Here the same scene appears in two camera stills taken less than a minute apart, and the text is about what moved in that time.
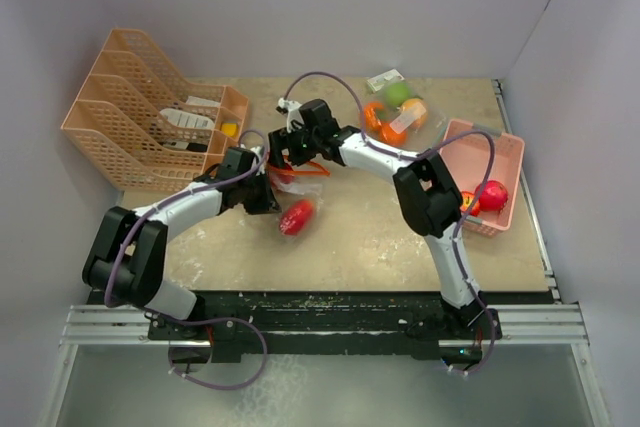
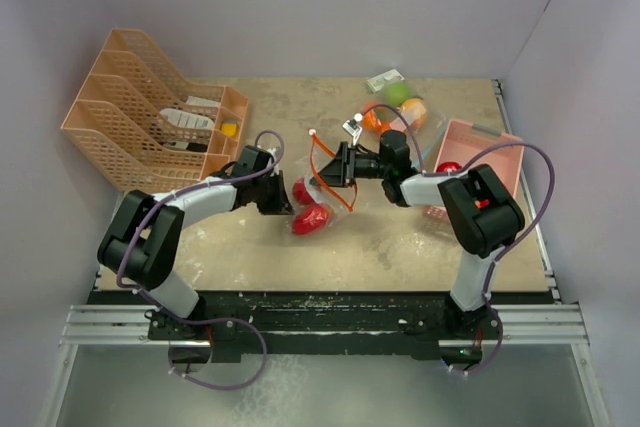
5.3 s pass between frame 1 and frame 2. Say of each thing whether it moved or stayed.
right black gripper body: moved
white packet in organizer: stayed
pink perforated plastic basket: stayed
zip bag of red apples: moved
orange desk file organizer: stayed
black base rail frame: stayed
